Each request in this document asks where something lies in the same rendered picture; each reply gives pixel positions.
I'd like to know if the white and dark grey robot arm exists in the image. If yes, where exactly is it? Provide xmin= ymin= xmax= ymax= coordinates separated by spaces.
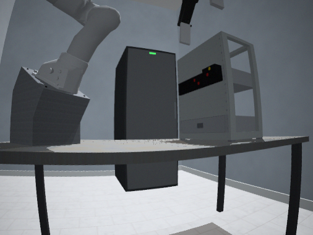
xmin=32 ymin=0 xmax=121 ymax=94

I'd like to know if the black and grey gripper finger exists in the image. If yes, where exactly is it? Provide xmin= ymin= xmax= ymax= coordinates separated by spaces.
xmin=178 ymin=0 xmax=199 ymax=46
xmin=210 ymin=0 xmax=225 ymax=10

